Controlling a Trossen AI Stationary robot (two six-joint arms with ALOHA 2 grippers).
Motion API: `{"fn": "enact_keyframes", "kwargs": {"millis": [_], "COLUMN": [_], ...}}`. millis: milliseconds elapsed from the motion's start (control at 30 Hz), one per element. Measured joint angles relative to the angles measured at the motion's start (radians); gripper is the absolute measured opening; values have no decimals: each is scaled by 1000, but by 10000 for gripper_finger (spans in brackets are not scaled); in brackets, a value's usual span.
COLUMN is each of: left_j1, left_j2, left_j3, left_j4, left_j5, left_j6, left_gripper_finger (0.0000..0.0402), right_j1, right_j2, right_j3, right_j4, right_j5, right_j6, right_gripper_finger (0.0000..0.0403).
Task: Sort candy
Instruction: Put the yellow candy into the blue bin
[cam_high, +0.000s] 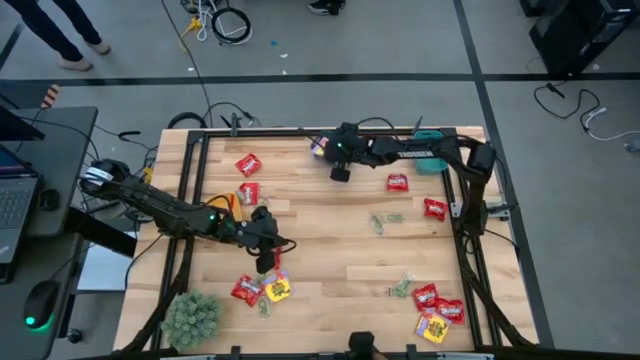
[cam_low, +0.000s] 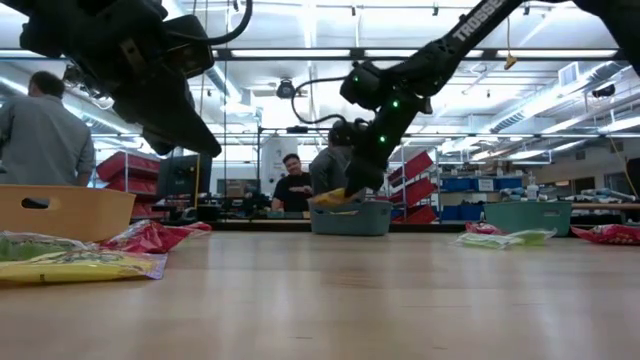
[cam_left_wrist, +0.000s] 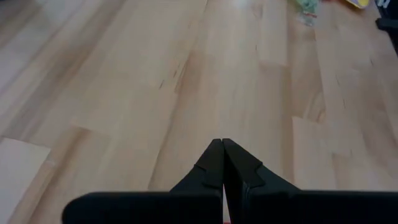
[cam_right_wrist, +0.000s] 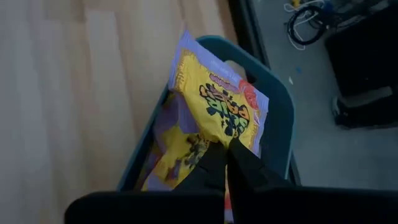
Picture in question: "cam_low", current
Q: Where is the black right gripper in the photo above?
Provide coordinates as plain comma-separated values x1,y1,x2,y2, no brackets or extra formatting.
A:
344,107,419,197

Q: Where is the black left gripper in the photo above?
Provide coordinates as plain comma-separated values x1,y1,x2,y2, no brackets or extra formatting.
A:
74,4,223,157

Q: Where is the yellow Sour Patch candy packet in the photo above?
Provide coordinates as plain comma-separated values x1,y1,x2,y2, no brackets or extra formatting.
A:
0,248,169,286
310,187,354,207

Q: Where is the grey-blue plastic bin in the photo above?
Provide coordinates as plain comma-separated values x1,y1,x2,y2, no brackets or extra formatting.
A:
308,199,394,237

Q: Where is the red Skittles candy packet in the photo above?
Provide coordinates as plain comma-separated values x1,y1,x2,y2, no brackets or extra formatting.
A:
464,221,505,236
99,219,214,255
570,223,640,247

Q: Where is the teal plastic bin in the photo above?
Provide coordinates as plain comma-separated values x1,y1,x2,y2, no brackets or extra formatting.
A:
482,200,574,238

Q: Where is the clear green gummy packet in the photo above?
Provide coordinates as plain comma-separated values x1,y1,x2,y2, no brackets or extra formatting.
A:
452,230,524,251
507,227,559,247
0,230,99,264

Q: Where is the person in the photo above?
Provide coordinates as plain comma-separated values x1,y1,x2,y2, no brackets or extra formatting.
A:
0,69,97,188
271,152,314,213
308,119,354,199

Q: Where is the black screen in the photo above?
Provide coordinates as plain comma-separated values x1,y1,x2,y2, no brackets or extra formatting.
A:
157,153,214,199

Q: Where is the red storage bin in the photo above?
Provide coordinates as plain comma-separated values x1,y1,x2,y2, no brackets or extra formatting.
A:
393,177,438,207
103,174,159,195
392,204,438,225
387,151,435,184
96,151,162,183

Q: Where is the white cylinder tank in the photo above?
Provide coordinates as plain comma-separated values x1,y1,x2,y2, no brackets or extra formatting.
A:
259,135,300,196

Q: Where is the blue storage bin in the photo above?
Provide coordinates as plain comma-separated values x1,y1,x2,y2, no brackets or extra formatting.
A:
439,175,524,194

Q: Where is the yellow plastic bin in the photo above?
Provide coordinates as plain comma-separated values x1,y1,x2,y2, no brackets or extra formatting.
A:
0,184,137,244

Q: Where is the wooden workbench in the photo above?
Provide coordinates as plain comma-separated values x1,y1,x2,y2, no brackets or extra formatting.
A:
569,201,640,212

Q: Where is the black metal table frame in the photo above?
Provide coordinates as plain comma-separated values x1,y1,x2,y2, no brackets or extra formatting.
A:
199,219,486,234

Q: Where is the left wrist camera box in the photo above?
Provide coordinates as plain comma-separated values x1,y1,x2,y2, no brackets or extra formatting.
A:
162,14,217,79

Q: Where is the black overhead camera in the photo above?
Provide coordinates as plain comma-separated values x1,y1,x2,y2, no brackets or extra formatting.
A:
275,77,297,101

